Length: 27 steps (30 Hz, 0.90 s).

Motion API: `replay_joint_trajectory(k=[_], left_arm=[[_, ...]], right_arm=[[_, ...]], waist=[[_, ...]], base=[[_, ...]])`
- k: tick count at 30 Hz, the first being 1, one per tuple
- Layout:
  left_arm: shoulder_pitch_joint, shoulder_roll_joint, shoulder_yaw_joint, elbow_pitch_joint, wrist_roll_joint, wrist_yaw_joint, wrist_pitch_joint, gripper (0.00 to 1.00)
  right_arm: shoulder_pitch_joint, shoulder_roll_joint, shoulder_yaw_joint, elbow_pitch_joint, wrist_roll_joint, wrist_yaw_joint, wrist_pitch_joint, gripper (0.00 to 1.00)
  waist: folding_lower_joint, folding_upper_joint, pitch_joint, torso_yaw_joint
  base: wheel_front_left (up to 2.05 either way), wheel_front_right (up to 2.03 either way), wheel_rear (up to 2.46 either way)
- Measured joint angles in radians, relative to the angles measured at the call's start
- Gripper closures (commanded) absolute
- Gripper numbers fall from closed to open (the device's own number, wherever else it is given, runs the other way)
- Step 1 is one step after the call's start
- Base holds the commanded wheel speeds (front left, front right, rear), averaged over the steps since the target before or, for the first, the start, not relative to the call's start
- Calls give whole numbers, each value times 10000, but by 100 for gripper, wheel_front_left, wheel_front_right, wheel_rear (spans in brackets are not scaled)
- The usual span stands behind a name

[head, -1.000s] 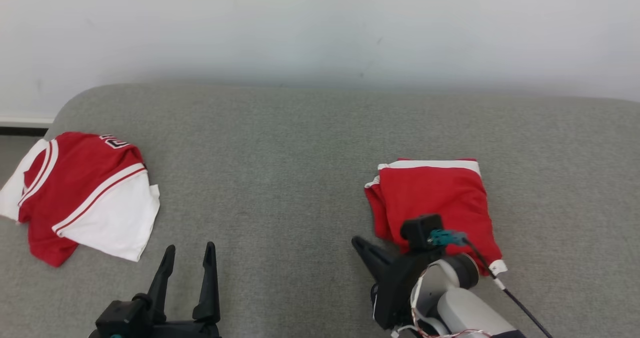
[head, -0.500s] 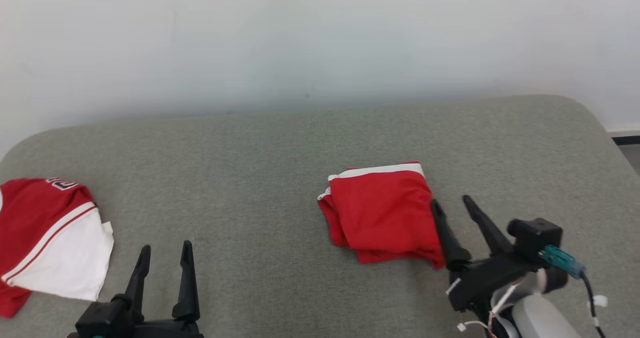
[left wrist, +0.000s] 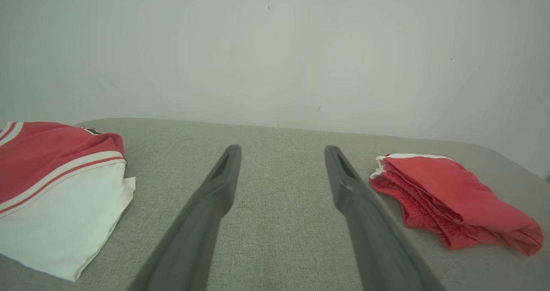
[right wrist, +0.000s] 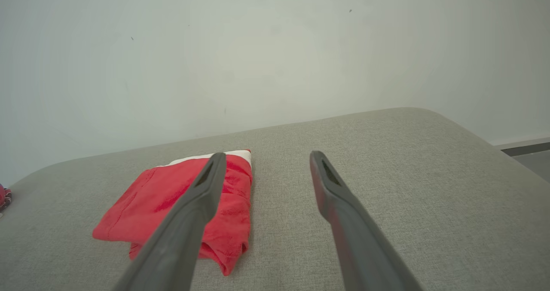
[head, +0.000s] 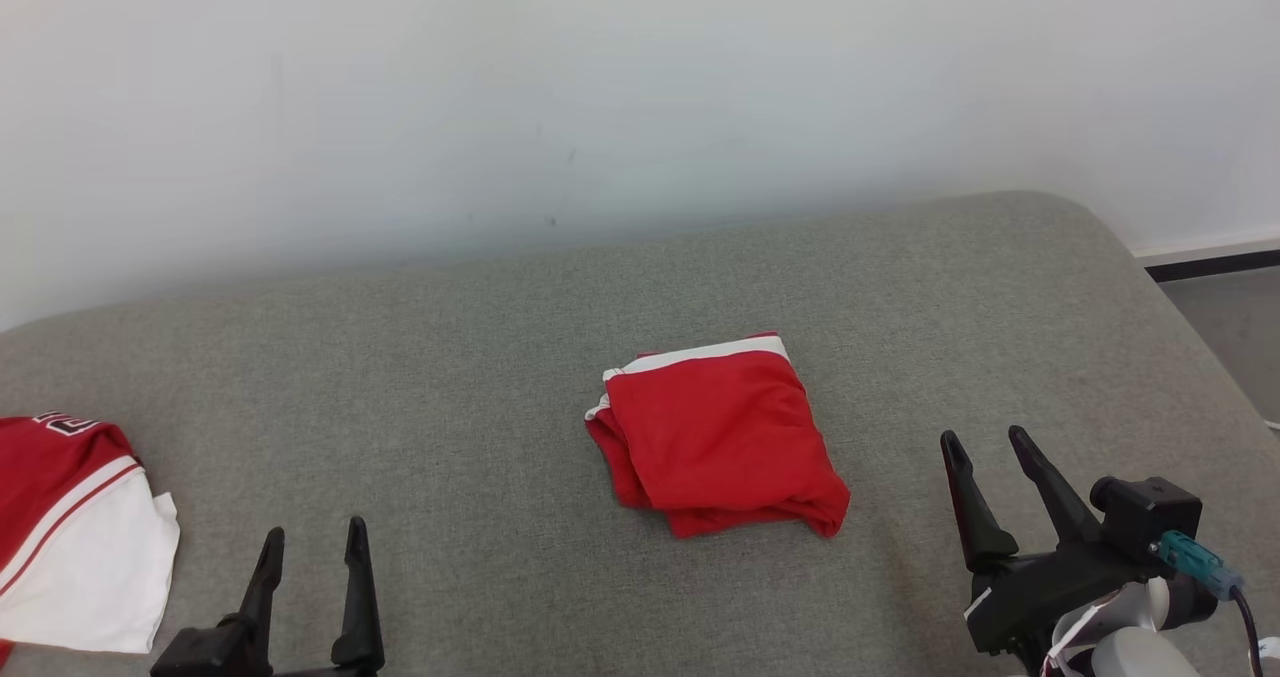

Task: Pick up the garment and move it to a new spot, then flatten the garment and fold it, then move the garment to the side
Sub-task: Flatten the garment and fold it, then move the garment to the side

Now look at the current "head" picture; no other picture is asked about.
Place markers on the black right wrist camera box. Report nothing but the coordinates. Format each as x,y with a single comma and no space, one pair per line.
1150,512

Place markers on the red shorts white stripe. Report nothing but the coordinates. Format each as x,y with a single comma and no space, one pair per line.
720,437

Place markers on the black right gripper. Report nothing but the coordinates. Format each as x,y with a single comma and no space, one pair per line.
1040,592

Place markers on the red and white jersey shirt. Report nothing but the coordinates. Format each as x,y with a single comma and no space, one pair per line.
70,547

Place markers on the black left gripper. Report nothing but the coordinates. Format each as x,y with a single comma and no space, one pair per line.
205,652

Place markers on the black and white baseboard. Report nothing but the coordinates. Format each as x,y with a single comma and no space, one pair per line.
1210,257

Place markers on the grey fabric sofa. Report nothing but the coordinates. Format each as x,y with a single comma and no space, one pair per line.
500,407

